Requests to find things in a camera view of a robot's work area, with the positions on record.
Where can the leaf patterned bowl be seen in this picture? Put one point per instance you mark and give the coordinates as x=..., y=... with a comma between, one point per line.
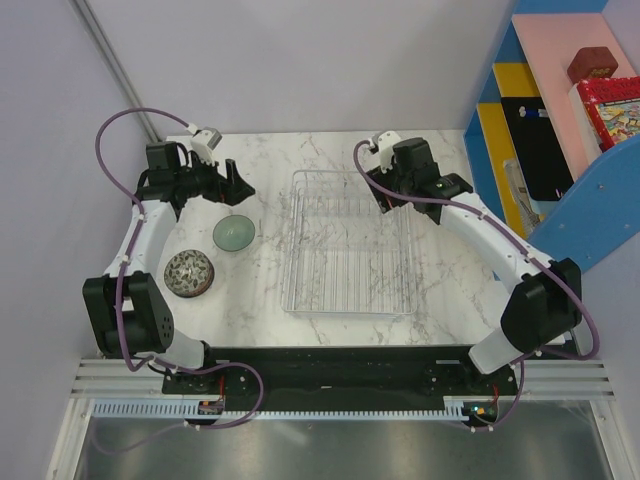
x=189, y=273

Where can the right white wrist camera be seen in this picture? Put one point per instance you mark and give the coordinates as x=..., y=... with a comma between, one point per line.
x=381, y=146

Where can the yellow black panel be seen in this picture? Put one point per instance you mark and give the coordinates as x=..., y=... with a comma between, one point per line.
x=506, y=79

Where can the dark red box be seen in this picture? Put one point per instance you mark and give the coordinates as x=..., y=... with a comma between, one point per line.
x=592, y=62

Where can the blue shelf unit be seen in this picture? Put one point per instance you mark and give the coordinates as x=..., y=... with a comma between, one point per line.
x=600, y=211

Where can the clear wire dish rack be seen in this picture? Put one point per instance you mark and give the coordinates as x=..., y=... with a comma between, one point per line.
x=345, y=257

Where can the white cable duct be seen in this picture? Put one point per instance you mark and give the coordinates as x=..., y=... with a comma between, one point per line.
x=199, y=410

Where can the red game box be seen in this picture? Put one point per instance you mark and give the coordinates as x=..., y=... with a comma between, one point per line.
x=612, y=108

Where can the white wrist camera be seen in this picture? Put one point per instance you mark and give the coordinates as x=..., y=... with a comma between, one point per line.
x=381, y=146
x=203, y=142

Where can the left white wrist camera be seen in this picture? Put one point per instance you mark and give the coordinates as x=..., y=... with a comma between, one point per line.
x=203, y=142

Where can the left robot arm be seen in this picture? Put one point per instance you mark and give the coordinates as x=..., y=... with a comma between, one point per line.
x=129, y=316

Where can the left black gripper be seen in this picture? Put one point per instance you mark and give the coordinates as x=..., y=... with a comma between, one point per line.
x=229, y=191

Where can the pink board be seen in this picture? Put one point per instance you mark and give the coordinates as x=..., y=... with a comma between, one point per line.
x=550, y=42

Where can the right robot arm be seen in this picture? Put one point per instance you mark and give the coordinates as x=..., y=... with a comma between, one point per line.
x=544, y=294

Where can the green glass bowl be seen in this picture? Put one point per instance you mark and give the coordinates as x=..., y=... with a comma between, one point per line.
x=234, y=233

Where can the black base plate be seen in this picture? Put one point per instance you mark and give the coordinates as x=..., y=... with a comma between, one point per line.
x=382, y=376

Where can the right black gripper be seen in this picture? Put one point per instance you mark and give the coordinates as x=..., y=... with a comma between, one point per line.
x=384, y=179

